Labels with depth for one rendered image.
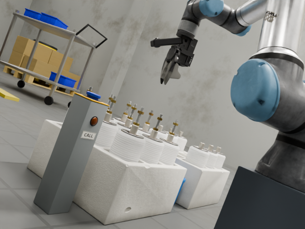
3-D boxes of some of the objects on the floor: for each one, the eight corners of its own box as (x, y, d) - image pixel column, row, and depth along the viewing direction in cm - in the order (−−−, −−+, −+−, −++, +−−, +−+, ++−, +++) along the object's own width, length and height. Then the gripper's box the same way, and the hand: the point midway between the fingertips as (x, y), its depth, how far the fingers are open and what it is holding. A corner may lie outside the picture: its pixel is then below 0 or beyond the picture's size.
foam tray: (217, 203, 162) (230, 171, 161) (187, 209, 129) (203, 170, 129) (159, 172, 183) (170, 144, 182) (120, 171, 150) (133, 137, 150)
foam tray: (170, 212, 117) (187, 169, 116) (104, 225, 84) (127, 164, 84) (100, 170, 138) (115, 133, 138) (26, 167, 105) (44, 118, 105)
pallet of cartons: (78, 98, 556) (91, 65, 554) (23, 81, 467) (38, 41, 466) (54, 87, 603) (66, 56, 602) (0, 70, 515) (13, 33, 513)
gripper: (203, 38, 116) (182, 91, 117) (189, 41, 127) (171, 89, 127) (184, 29, 113) (163, 82, 114) (172, 32, 124) (153, 81, 124)
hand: (162, 80), depth 120 cm, fingers open, 3 cm apart
